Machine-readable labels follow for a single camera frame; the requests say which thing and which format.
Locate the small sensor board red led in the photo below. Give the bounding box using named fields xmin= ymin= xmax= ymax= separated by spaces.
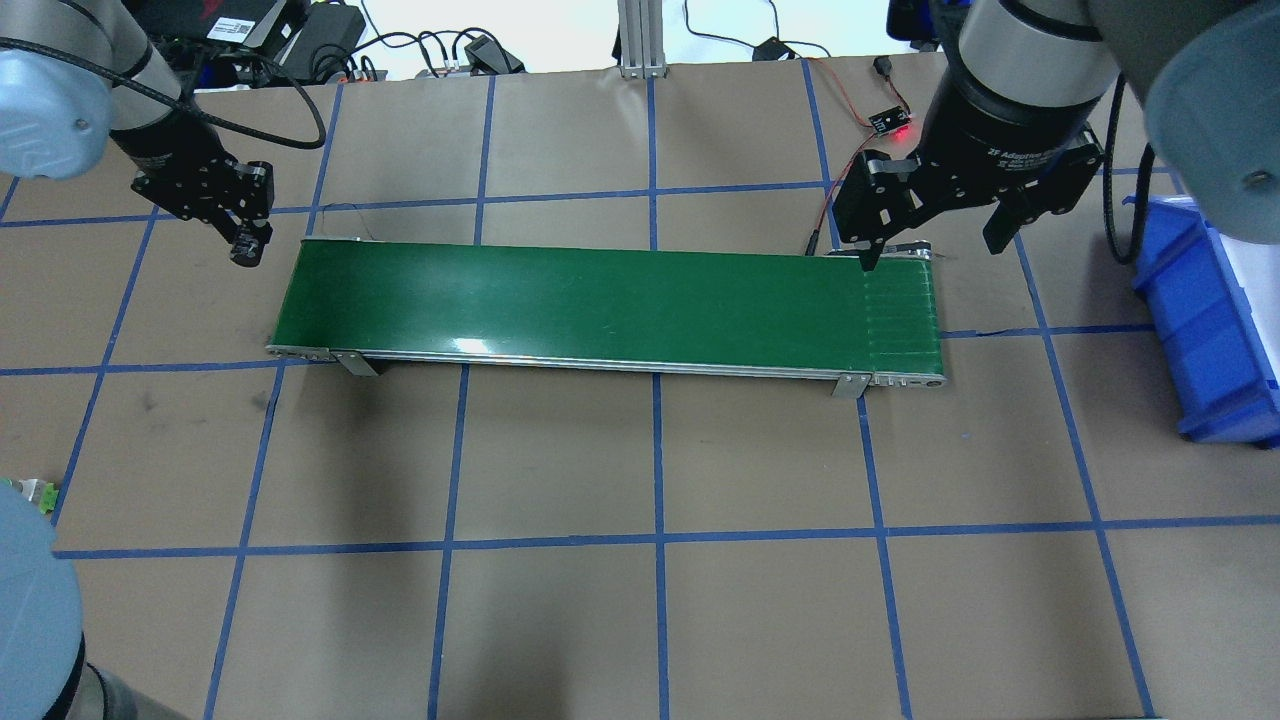
xmin=868 ymin=105 xmax=913 ymax=137

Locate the red black power cable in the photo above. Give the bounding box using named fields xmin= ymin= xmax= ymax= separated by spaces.
xmin=803 ymin=56 xmax=913 ymax=258

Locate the aluminium frame post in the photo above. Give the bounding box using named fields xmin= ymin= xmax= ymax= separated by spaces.
xmin=617 ymin=0 xmax=669 ymax=79

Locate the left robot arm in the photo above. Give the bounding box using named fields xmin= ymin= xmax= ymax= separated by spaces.
xmin=1 ymin=1 xmax=274 ymax=719

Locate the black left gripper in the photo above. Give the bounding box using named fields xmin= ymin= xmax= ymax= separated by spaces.
xmin=115 ymin=111 xmax=275 ymax=241

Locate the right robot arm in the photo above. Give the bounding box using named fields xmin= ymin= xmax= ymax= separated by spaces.
xmin=832 ymin=1 xmax=1279 ymax=270

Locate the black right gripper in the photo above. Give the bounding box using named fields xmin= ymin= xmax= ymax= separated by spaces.
xmin=833 ymin=76 xmax=1103 ymax=273

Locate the blue storage bin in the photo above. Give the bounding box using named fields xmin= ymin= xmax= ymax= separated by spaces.
xmin=1133 ymin=195 xmax=1279 ymax=448

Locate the black capacitor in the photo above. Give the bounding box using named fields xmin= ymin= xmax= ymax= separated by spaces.
xmin=229 ymin=223 xmax=273 ymax=268

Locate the green conveyor belt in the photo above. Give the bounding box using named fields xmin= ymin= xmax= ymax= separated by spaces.
xmin=268 ymin=237 xmax=947 ymax=397

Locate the green push button switch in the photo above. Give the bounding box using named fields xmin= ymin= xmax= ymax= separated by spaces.
xmin=3 ymin=478 xmax=60 ymax=516

